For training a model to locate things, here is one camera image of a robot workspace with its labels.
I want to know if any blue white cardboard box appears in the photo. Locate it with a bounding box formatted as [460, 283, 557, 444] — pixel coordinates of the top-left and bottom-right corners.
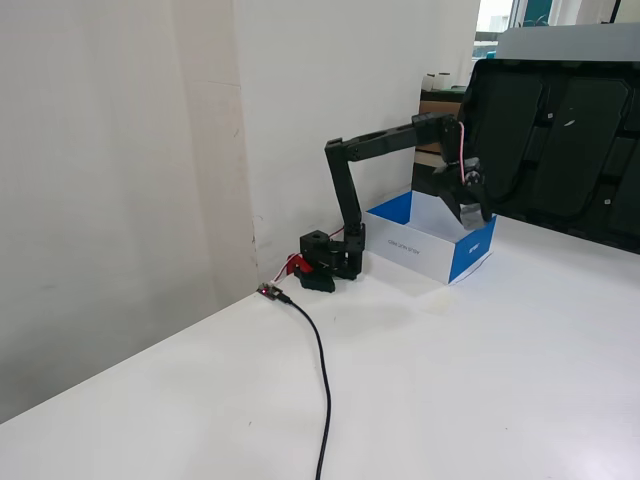
[364, 188, 499, 287]

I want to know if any red white servo wire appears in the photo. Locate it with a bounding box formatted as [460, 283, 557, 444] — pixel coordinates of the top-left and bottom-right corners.
[456, 119, 474, 187]

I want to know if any small controller board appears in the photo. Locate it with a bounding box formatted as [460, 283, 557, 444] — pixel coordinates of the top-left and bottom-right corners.
[255, 281, 294, 306]

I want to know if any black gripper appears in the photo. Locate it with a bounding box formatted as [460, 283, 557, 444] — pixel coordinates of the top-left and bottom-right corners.
[433, 156, 494, 231]

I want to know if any black power cable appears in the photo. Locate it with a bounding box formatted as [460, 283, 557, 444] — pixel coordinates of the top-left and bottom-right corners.
[278, 293, 334, 480]

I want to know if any brown cardboard box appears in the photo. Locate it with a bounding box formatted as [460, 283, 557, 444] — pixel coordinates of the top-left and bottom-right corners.
[417, 99, 464, 117]

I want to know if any gray flat panel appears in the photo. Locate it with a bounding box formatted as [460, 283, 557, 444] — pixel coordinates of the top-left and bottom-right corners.
[496, 21, 640, 64]

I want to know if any black plastic tray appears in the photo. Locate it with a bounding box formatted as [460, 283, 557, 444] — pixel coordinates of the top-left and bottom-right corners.
[457, 58, 640, 254]

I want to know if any red clamp handle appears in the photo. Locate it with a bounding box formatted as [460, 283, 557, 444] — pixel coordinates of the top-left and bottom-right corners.
[284, 253, 316, 277]

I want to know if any light wooden board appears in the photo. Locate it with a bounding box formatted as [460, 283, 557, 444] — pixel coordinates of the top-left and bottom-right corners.
[413, 147, 447, 170]

